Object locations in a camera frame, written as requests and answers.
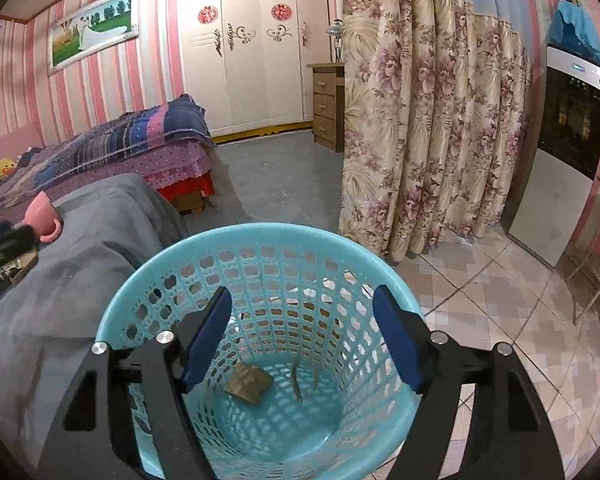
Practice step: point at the pink pig mug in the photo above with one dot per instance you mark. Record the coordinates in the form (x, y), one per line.
(37, 215)

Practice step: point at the white black water dispenser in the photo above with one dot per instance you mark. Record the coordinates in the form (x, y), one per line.
(565, 150)

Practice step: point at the light blue plastic basket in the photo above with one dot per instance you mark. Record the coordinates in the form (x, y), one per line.
(265, 232)

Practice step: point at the small brown stick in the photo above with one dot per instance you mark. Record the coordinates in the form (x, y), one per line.
(296, 382)
(316, 377)

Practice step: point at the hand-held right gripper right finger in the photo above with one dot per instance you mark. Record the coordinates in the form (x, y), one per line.
(395, 340)

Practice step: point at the bed with patterned blanket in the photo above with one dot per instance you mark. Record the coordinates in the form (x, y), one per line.
(105, 135)

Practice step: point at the white wardrobe with decals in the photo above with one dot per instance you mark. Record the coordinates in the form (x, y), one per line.
(245, 60)

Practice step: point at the crumpled brown paper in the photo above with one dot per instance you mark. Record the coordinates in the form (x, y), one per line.
(247, 382)

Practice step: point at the framed wall poster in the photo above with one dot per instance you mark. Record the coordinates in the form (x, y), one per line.
(92, 27)

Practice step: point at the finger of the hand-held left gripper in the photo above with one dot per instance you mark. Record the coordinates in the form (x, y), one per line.
(5, 247)

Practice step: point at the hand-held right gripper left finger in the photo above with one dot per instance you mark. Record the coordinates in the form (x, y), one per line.
(207, 340)

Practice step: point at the yellow duck plush toy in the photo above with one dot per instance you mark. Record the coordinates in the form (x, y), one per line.
(5, 167)

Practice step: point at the blue cloth cover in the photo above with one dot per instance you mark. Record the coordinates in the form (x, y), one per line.
(577, 27)

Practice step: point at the wooden desk with drawers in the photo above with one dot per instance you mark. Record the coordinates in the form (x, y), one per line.
(327, 105)

